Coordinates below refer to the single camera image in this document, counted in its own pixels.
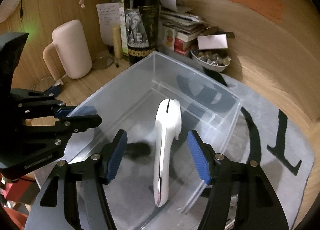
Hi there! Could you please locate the small yellow tube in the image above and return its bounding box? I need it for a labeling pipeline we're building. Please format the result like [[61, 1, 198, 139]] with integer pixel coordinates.
[[111, 25, 123, 60]]

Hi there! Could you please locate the dark elephant-label wine bottle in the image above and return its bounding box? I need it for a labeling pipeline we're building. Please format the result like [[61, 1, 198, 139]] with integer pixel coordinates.
[[124, 0, 160, 65]]

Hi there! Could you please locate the white handheld massager device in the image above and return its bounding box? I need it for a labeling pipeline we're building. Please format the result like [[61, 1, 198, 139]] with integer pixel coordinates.
[[153, 99, 182, 207]]

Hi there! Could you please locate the cream mug with handle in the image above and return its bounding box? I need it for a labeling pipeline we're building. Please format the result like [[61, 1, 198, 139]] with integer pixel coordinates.
[[43, 19, 93, 81]]

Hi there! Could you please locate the grey lettered desk mat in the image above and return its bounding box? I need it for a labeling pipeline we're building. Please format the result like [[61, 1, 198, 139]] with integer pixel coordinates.
[[177, 73, 315, 229]]

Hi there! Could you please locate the clear plastic storage bin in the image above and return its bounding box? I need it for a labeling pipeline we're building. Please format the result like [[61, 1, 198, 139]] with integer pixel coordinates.
[[63, 52, 242, 229]]

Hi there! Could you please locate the white bowl of trinkets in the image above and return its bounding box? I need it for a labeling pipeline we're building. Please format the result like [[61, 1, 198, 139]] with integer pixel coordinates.
[[190, 49, 232, 73]]

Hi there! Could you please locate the white handwritten paper note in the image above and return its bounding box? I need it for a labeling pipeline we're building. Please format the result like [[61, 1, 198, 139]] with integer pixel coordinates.
[[96, 3, 120, 46]]

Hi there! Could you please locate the stack of books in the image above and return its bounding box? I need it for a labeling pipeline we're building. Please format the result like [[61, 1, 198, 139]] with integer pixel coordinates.
[[158, 0, 206, 54]]

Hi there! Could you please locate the white folded card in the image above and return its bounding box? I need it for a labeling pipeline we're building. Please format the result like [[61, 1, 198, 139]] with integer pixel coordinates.
[[197, 34, 228, 50]]

